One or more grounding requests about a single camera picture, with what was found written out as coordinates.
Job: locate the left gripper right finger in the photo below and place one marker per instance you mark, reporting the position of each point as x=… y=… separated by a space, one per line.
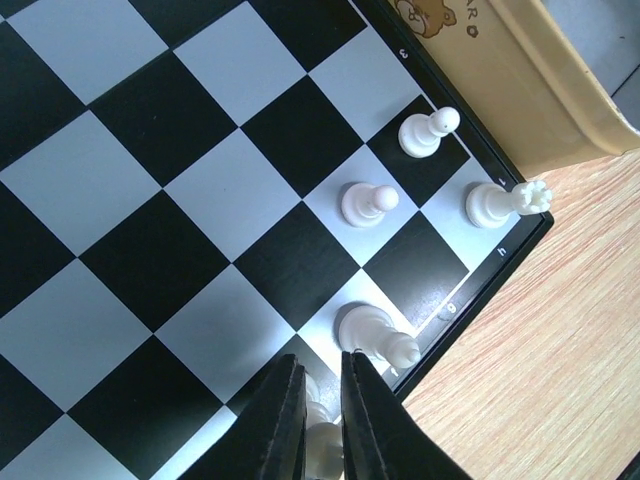
x=380 y=439

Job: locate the black silver chessboard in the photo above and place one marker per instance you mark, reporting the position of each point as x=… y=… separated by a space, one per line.
x=171 y=179

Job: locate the gold tin with white pieces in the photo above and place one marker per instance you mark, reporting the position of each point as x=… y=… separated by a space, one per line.
x=524 y=80

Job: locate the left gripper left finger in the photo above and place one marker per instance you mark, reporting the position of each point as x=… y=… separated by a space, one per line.
x=267 y=441

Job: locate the white chess piece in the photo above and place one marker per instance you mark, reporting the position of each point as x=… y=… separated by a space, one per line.
x=489 y=205
x=324 y=445
x=372 y=331
x=420 y=135
x=364 y=205

